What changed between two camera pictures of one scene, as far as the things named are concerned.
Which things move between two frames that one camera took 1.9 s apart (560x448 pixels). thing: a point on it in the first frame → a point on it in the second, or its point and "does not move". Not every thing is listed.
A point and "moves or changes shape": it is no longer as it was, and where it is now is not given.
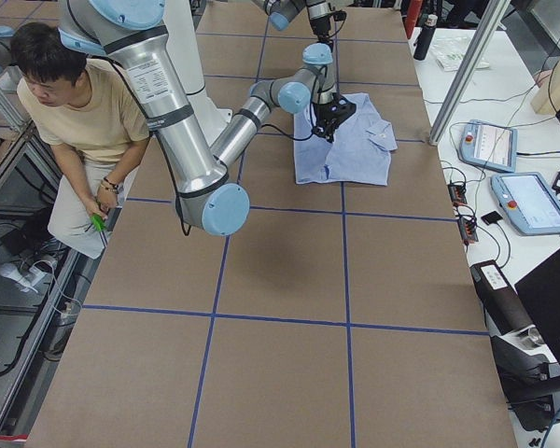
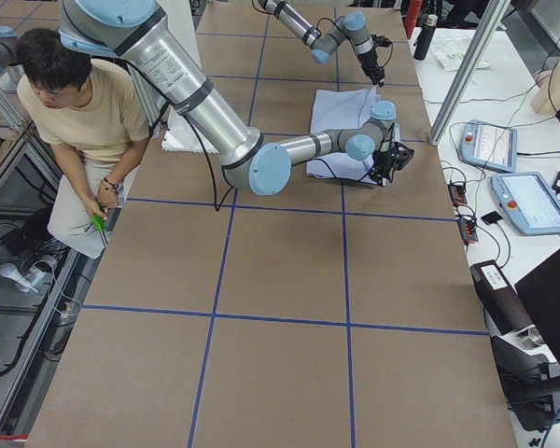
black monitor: x=550 y=294 does not move
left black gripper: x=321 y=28 → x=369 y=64
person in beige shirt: x=87 y=111 does not move
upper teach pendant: x=489 y=146 does not move
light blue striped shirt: x=359 y=152 moves or changes shape
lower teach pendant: x=529 y=204 does not move
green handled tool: x=98 y=222 does not move
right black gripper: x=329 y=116 → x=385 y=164
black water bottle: x=425 y=37 does not move
